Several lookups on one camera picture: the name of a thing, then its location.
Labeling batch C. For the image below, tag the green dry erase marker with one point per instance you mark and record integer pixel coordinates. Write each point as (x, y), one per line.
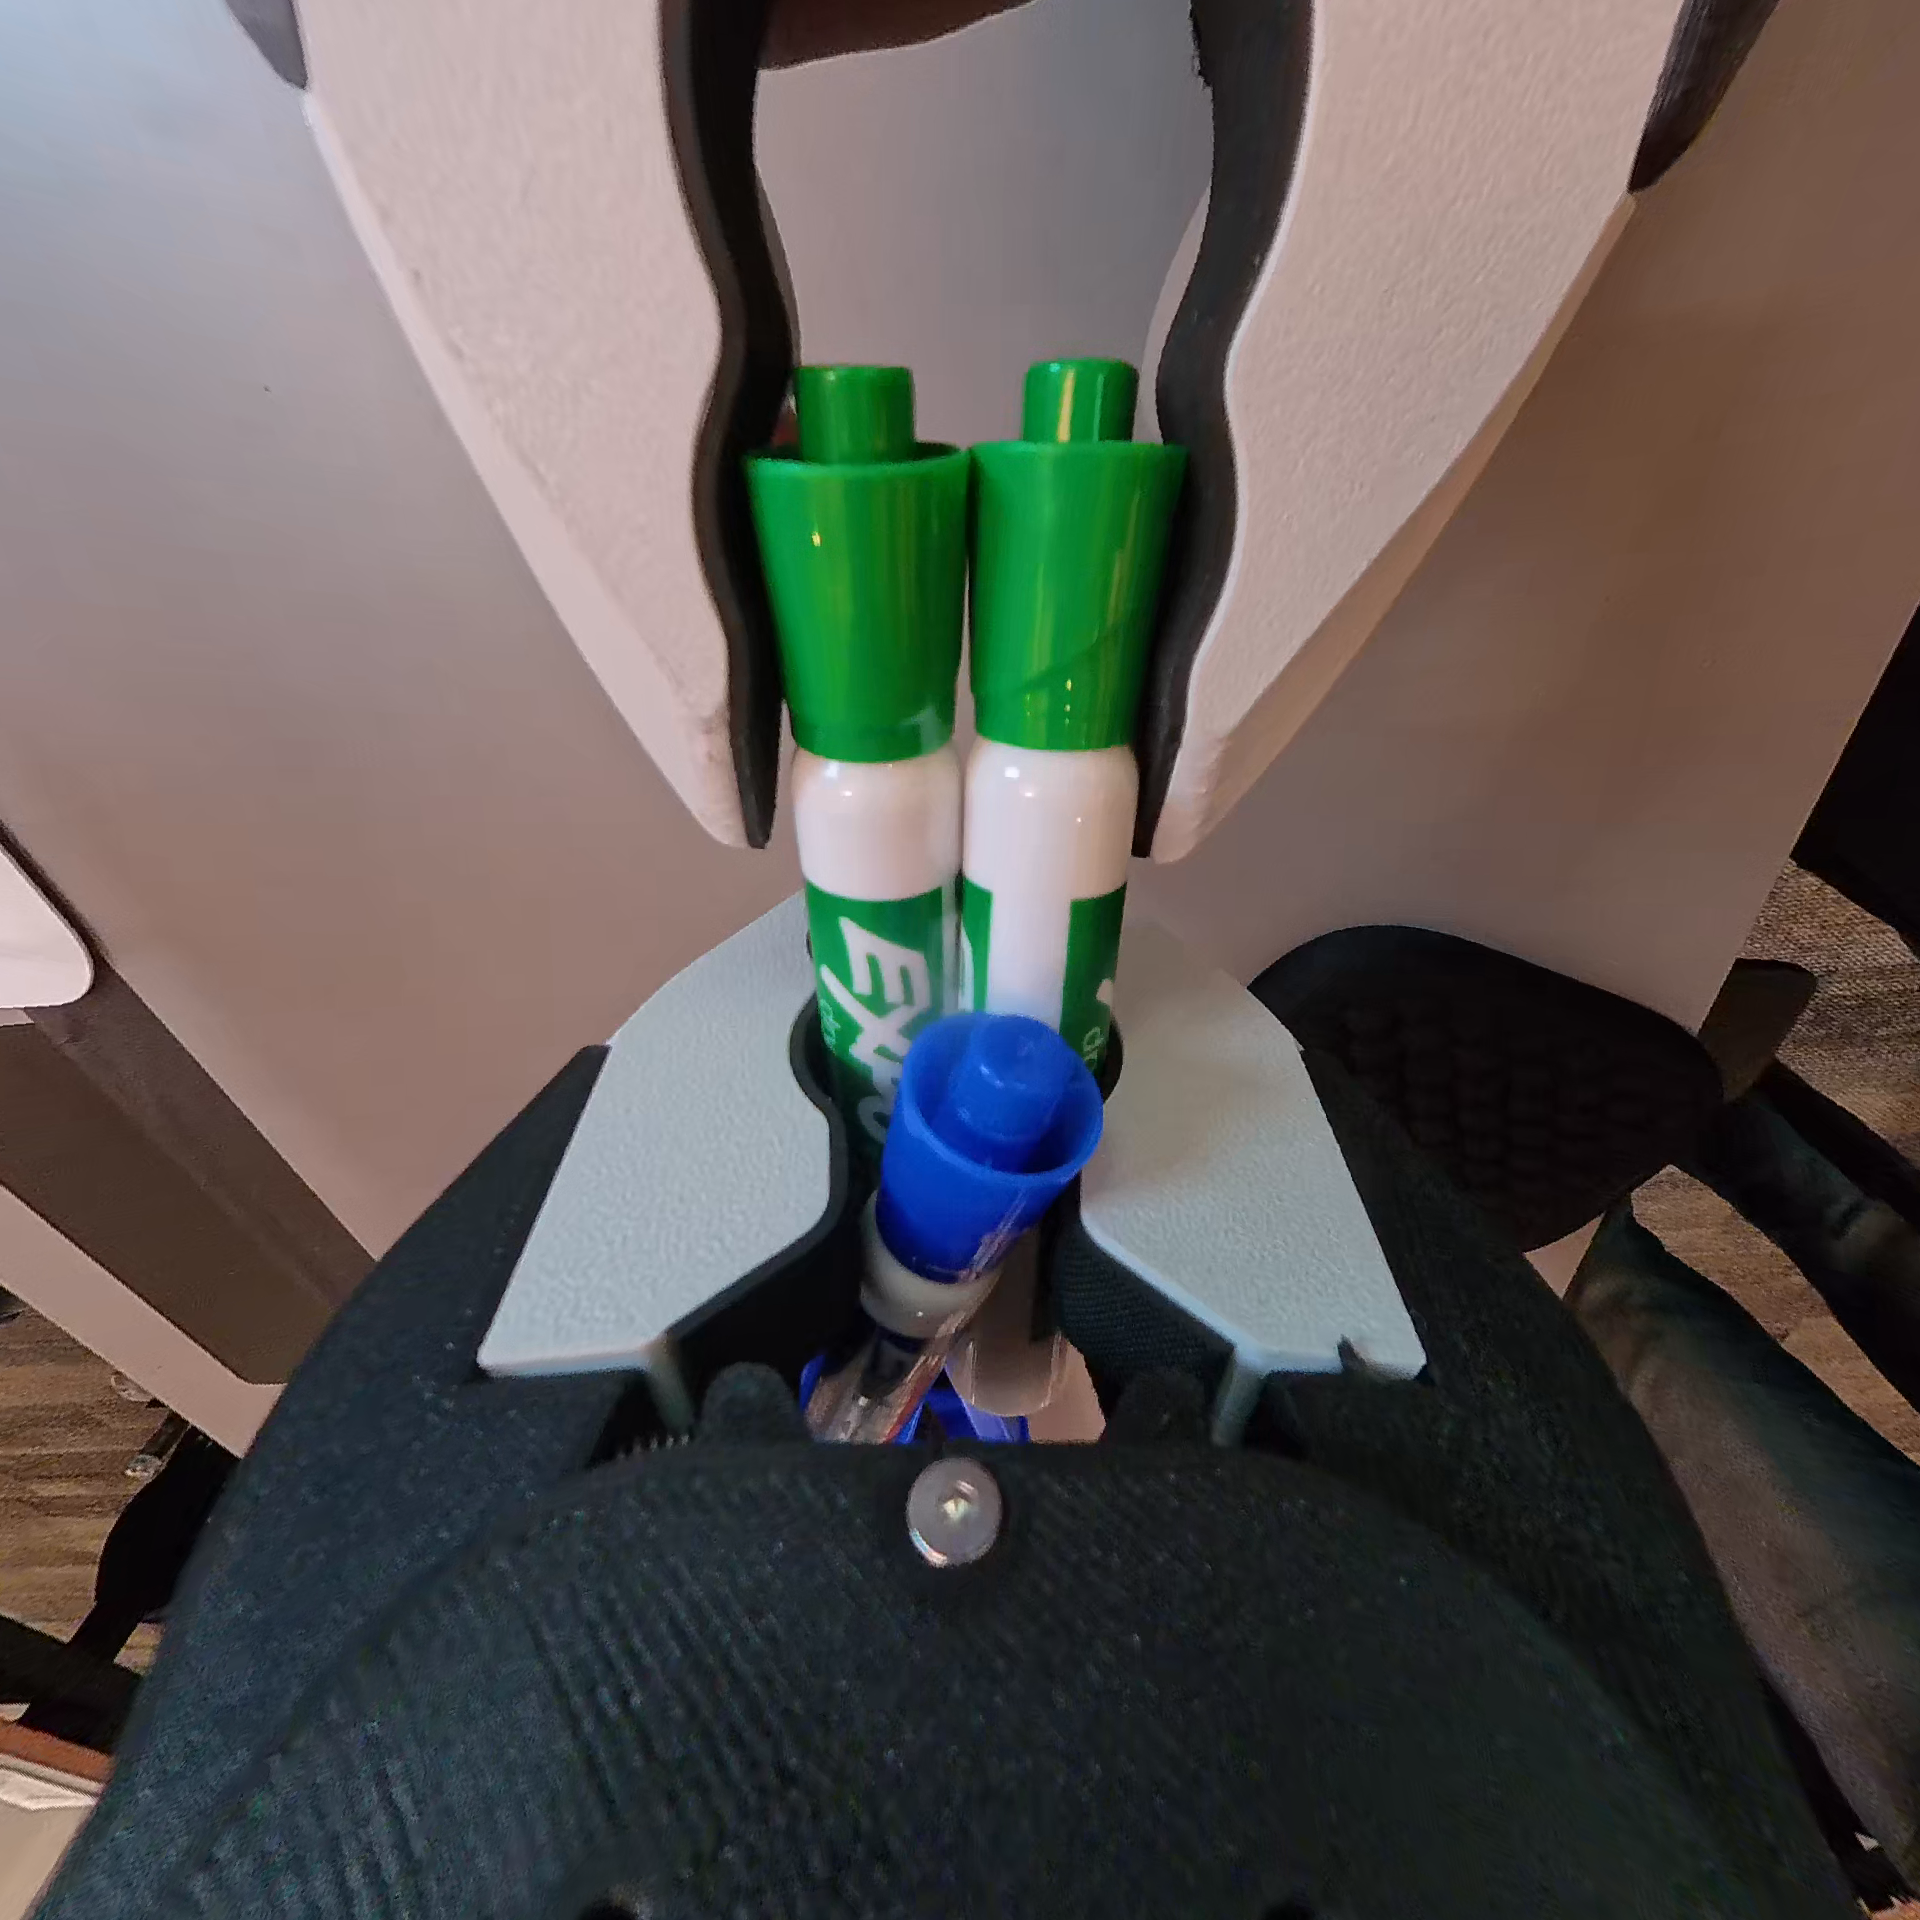
(855, 600)
(1072, 600)

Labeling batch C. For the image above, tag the blue dry erase marker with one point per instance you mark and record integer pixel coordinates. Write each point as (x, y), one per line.
(974, 1171)

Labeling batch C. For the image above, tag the person's dark clothing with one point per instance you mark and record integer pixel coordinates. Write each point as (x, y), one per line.
(1756, 1500)

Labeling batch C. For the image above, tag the white flat plate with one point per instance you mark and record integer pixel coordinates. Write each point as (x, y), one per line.
(38, 944)

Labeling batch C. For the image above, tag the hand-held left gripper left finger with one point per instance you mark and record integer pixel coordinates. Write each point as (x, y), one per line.
(662, 1184)

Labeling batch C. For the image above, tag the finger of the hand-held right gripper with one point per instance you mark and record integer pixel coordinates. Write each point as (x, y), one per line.
(541, 299)
(1425, 299)

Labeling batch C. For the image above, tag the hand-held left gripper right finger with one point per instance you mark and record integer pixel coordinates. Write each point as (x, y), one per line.
(1245, 1184)

